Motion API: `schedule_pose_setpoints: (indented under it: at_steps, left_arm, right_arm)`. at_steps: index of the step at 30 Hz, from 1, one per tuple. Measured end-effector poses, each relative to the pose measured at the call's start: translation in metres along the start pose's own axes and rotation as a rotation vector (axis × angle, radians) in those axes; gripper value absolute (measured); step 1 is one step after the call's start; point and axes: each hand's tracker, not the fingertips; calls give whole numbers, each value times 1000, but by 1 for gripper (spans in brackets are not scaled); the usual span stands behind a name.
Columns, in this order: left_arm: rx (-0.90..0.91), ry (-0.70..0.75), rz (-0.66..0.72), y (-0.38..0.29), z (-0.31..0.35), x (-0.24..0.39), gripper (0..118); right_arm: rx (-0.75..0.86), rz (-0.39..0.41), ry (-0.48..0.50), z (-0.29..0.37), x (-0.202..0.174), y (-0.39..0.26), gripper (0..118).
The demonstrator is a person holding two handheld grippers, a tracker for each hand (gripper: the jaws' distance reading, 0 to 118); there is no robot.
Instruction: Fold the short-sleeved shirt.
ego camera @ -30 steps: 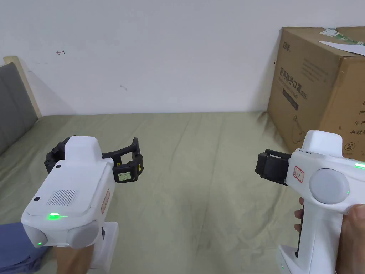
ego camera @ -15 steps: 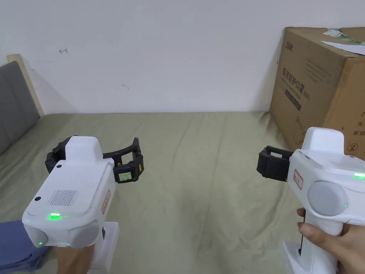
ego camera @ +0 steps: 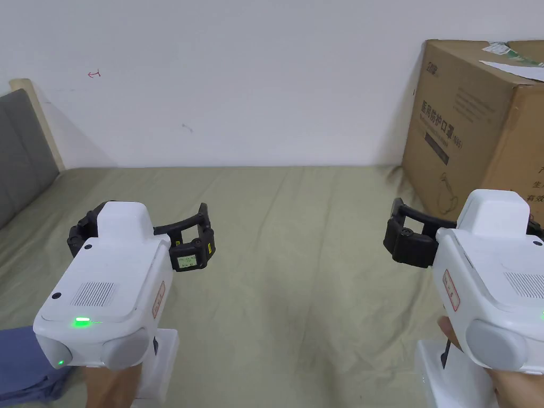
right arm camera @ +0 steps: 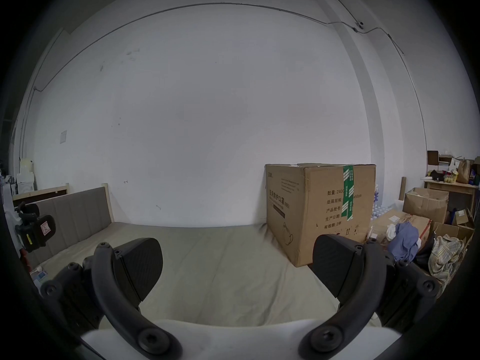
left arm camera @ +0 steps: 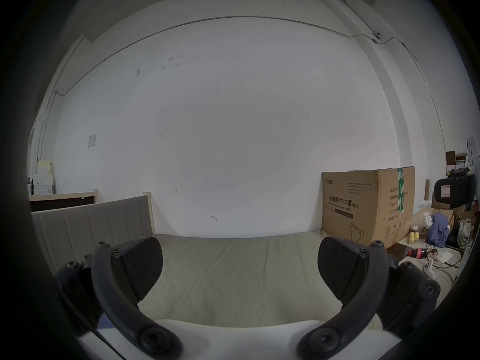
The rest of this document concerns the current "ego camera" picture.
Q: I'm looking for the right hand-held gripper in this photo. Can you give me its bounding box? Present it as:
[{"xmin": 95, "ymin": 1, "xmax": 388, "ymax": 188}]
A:
[{"xmin": 382, "ymin": 189, "xmax": 544, "ymax": 408}]

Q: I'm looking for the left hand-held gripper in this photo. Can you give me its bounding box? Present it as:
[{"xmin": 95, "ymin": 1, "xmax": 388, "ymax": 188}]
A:
[{"xmin": 33, "ymin": 201, "xmax": 217, "ymax": 401}]

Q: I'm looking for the person's left hand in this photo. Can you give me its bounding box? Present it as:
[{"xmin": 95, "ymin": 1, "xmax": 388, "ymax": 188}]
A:
[{"xmin": 84, "ymin": 363, "xmax": 145, "ymax": 408}]

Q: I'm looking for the person's right hand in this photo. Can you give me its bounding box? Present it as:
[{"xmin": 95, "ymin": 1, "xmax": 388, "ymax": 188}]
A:
[{"xmin": 437, "ymin": 316, "xmax": 544, "ymax": 408}]

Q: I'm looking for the large brown carton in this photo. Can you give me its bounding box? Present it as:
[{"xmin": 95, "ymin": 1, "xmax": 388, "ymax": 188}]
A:
[{"xmin": 401, "ymin": 39, "xmax": 544, "ymax": 223}]

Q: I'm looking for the grey padded headboard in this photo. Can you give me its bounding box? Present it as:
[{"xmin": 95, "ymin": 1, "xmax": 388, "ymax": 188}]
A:
[{"xmin": 0, "ymin": 78, "xmax": 65, "ymax": 231}]

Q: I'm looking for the bed with pale green sheet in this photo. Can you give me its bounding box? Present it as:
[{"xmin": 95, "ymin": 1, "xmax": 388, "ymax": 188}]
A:
[{"xmin": 0, "ymin": 165, "xmax": 544, "ymax": 408}]

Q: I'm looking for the blue shirt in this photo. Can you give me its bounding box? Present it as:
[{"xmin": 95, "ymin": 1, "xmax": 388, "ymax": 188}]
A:
[{"xmin": 0, "ymin": 326, "xmax": 74, "ymax": 401}]

